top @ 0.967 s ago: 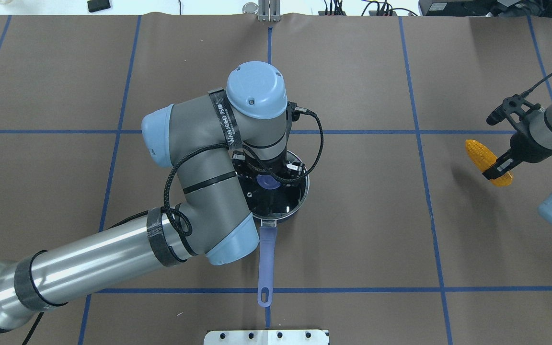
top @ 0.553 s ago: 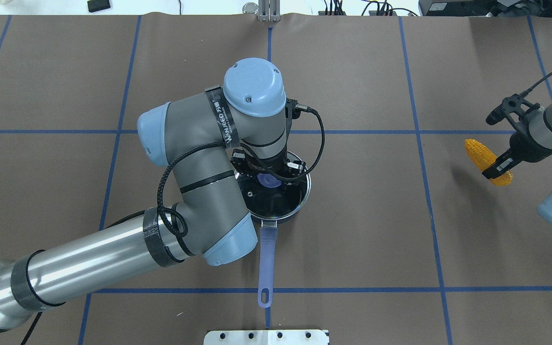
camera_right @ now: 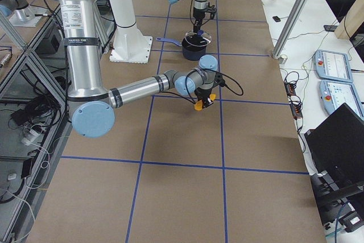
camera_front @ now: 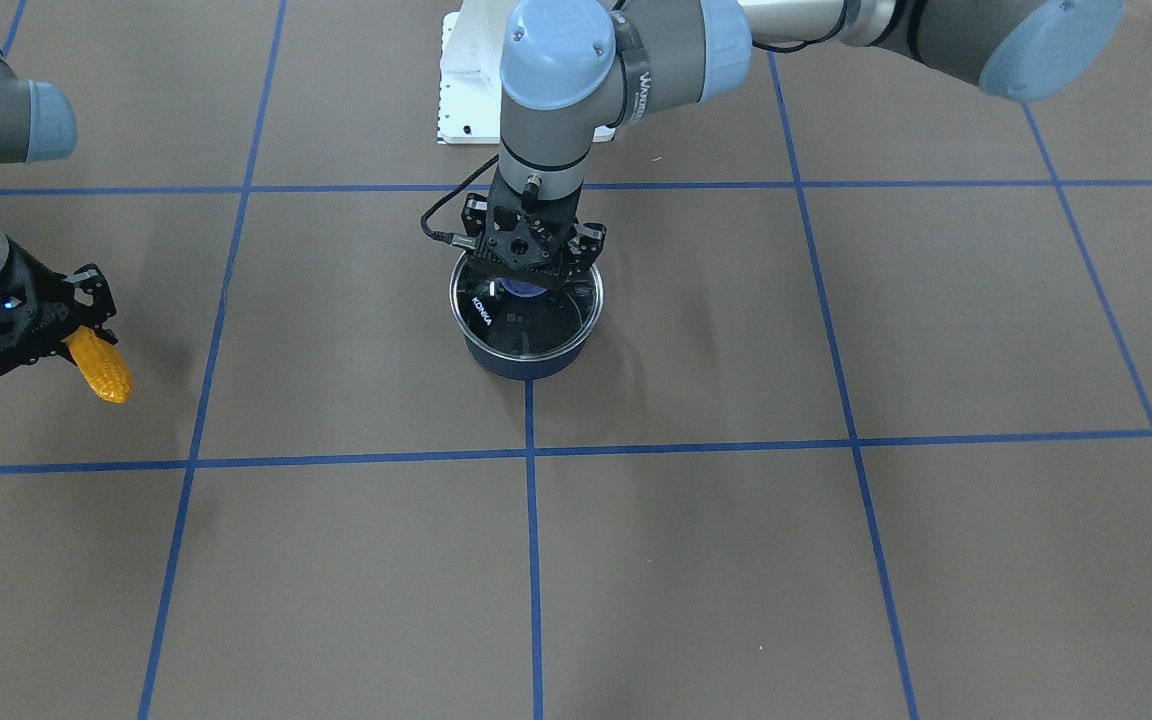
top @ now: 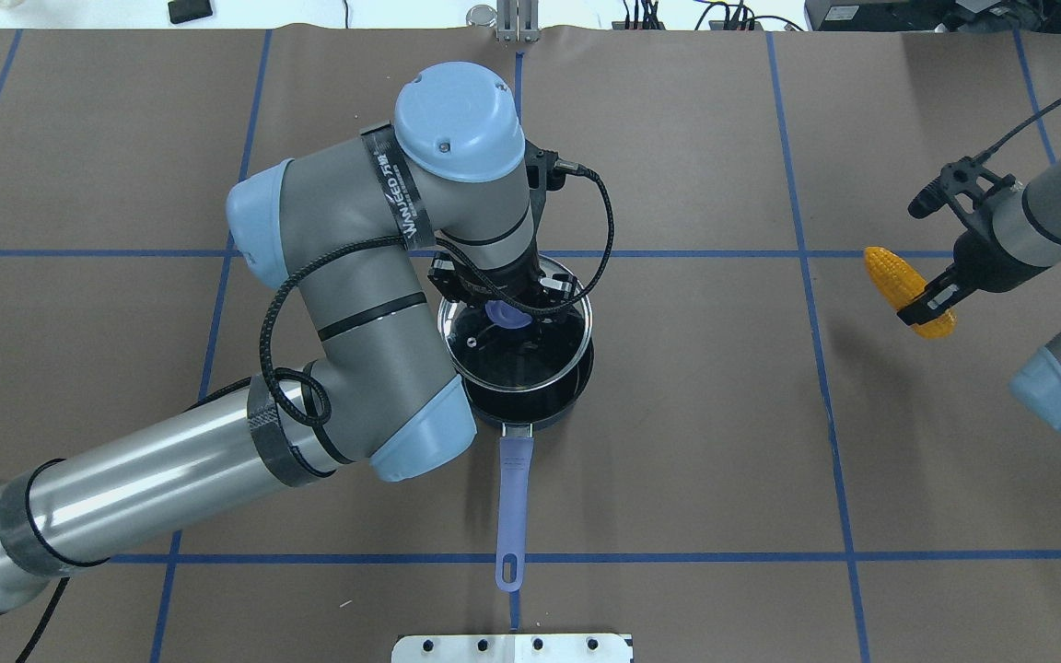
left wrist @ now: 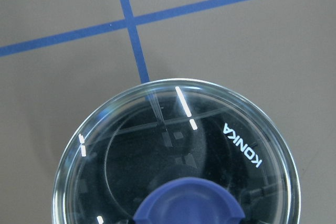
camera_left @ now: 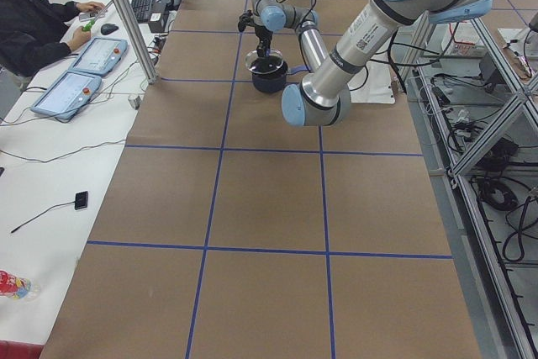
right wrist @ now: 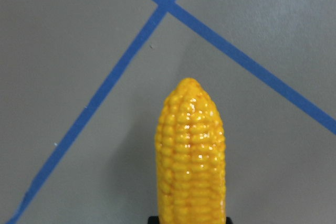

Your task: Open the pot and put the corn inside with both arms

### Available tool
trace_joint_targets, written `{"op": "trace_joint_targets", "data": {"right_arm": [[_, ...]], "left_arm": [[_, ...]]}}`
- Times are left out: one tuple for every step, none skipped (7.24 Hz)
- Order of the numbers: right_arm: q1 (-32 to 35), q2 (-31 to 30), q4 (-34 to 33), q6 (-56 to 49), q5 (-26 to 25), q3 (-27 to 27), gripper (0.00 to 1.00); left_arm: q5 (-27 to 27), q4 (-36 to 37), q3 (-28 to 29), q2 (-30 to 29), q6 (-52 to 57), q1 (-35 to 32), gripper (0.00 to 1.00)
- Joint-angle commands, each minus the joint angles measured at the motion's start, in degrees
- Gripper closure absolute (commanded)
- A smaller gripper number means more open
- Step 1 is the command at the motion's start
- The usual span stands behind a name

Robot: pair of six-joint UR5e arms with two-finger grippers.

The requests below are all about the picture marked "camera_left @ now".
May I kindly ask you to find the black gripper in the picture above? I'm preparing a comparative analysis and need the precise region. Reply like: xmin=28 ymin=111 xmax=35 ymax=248
xmin=255 ymin=25 xmax=273 ymax=56

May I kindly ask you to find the black computer mouse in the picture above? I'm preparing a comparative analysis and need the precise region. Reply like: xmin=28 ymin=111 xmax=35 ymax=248
xmin=100 ymin=24 xmax=119 ymax=35

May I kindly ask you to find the dark blue pot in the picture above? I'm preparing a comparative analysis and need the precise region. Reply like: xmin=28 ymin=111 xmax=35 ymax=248
xmin=251 ymin=61 xmax=308 ymax=93

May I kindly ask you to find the near blue teach pendant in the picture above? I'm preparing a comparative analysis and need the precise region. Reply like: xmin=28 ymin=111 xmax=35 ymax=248
xmin=30 ymin=71 xmax=102 ymax=121

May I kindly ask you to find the black keyboard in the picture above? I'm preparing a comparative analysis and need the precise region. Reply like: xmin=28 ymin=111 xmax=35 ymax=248
xmin=131 ymin=0 xmax=154 ymax=23

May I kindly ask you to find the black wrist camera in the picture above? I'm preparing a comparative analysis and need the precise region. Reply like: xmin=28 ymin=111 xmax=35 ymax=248
xmin=237 ymin=10 xmax=255 ymax=33

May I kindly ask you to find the aluminium frame post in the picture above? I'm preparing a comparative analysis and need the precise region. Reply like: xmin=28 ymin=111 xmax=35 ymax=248
xmin=113 ymin=0 xmax=157 ymax=85

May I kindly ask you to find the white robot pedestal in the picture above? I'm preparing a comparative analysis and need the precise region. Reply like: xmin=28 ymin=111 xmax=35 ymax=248
xmin=348 ymin=55 xmax=395 ymax=104

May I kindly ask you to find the person in black shirt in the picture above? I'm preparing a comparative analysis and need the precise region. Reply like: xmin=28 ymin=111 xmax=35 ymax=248
xmin=1 ymin=0 xmax=104 ymax=77

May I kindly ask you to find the red white plastic bag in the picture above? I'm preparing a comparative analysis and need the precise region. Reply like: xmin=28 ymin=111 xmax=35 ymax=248
xmin=0 ymin=270 xmax=40 ymax=301

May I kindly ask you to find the aluminium side frame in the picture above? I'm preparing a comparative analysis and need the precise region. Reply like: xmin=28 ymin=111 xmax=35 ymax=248
xmin=399 ymin=11 xmax=537 ymax=358

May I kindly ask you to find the blue teach pendant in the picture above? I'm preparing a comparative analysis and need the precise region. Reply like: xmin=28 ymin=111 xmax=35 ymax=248
xmin=70 ymin=37 xmax=128 ymax=77
xmin=30 ymin=71 xmax=102 ymax=121

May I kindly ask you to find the far blue teach pendant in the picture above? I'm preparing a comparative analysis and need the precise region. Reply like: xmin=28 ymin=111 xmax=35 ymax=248
xmin=70 ymin=37 xmax=128 ymax=77

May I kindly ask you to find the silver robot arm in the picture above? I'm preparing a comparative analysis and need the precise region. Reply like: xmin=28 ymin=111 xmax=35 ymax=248
xmin=252 ymin=0 xmax=493 ymax=126

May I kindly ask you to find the green marker pen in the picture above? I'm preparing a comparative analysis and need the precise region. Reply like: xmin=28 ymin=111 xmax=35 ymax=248
xmin=82 ymin=19 xmax=96 ymax=32

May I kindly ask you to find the small black device with cable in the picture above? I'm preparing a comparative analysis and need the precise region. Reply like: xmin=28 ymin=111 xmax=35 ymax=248
xmin=10 ymin=191 xmax=89 ymax=235

